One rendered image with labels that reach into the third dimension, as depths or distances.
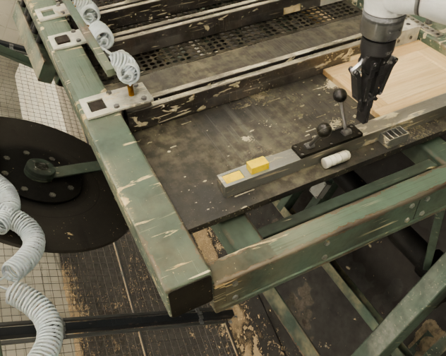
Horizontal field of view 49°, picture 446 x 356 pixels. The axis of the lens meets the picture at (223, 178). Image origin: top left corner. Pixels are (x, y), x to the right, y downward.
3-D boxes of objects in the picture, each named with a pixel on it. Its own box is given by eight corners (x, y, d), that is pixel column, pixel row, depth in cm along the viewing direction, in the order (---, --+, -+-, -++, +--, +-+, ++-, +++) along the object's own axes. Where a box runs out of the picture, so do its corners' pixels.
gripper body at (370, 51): (375, 46, 104) (368, 83, 110) (406, 37, 106) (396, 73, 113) (353, 32, 109) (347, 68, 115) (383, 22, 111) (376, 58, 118)
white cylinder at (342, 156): (326, 171, 129) (350, 162, 131) (327, 162, 127) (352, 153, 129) (320, 164, 131) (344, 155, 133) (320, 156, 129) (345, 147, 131)
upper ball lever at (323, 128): (316, 152, 130) (336, 131, 117) (304, 156, 129) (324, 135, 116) (310, 139, 131) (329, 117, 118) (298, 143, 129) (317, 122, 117)
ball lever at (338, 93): (356, 135, 131) (348, 86, 127) (345, 139, 130) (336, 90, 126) (348, 133, 135) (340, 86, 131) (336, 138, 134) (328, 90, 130)
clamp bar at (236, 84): (419, 46, 173) (438, -21, 157) (95, 148, 138) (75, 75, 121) (400, 34, 180) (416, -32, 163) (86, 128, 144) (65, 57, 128)
